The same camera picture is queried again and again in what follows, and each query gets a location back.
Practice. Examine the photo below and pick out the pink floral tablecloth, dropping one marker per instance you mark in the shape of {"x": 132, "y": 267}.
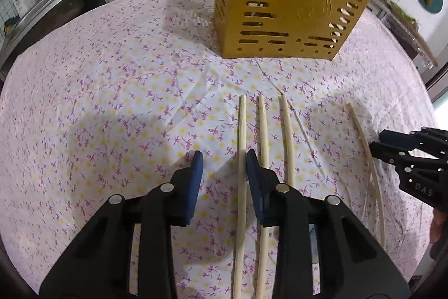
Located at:
{"x": 119, "y": 98}

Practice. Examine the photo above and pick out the wooden chopstick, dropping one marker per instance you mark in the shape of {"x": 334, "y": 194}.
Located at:
{"x": 264, "y": 232}
{"x": 290, "y": 157}
{"x": 242, "y": 201}
{"x": 373, "y": 174}

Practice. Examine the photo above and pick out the wooden cutting board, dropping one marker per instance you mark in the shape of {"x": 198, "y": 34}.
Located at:
{"x": 405, "y": 32}

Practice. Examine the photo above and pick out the person's right hand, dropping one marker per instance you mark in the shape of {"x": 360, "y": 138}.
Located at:
{"x": 437, "y": 225}

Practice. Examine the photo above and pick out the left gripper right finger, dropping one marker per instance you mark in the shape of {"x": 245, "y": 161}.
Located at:
{"x": 352, "y": 264}

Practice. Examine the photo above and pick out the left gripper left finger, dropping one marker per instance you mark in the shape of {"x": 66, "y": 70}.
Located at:
{"x": 96, "y": 264}

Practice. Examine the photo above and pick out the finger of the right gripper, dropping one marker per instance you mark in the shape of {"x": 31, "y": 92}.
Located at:
{"x": 392, "y": 137}
{"x": 393, "y": 153}

